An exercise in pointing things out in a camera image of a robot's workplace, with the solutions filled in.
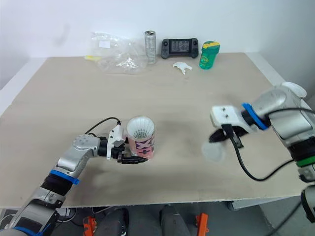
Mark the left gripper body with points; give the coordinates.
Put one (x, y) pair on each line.
(120, 151)

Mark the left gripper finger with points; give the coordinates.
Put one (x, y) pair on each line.
(133, 160)

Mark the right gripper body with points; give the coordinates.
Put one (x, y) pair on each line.
(242, 131)

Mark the pink navy patterned tube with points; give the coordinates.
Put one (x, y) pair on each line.
(145, 148)

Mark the white tube lid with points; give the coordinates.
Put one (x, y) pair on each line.
(214, 153)

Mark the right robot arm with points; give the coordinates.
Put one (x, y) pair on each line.
(290, 123)

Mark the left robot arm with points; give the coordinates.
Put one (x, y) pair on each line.
(73, 157)

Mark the green jar yellow lid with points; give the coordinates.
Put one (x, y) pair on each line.
(208, 56)

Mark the white shuttlecock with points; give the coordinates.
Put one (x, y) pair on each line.
(140, 127)

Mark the robot body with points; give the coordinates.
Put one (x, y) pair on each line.
(142, 221)

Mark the orange clamp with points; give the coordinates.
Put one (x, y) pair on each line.
(89, 227)
(202, 225)

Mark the white plastic piece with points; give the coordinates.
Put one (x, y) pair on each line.
(181, 66)

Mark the clear plastic bag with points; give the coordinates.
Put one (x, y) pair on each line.
(118, 56)

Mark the black handheld game console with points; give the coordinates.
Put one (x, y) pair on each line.
(179, 48)

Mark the silver drink can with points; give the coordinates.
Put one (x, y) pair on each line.
(150, 46)

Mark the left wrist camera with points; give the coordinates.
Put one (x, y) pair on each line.
(116, 136)

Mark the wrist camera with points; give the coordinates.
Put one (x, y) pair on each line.
(116, 136)
(229, 115)

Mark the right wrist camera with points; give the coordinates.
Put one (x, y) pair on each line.
(229, 115)

